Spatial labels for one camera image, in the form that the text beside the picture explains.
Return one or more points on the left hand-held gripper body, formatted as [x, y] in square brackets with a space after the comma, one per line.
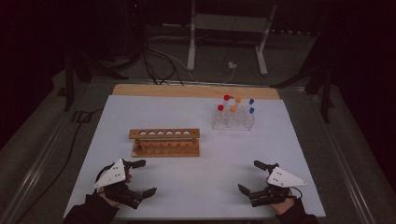
[112, 175]

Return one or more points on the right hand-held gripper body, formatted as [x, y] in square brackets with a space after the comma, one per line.
[281, 180]

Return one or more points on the wooden test tube rack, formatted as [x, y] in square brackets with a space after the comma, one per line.
[165, 149]

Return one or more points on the clear plastic test tube rack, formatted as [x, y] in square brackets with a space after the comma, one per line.
[233, 123]

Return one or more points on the blue capped test tube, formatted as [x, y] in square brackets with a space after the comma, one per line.
[251, 101]
[251, 110]

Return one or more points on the red capped test tube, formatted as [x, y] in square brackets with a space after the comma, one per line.
[226, 97]
[220, 107]

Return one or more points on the person's right hand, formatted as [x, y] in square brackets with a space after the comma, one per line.
[281, 207]

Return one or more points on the person's left hand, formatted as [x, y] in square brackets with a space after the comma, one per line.
[110, 202]

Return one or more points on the white table sheet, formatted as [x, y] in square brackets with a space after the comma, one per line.
[202, 183]

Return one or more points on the dark tripod stand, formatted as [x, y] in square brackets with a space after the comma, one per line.
[325, 93]
[69, 87]

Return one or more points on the white plug adapter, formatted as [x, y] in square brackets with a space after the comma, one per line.
[232, 65]

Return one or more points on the white metal stand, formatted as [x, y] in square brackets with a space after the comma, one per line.
[230, 23]

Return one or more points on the metal floor rail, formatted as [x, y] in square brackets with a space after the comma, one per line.
[37, 168]
[345, 161]

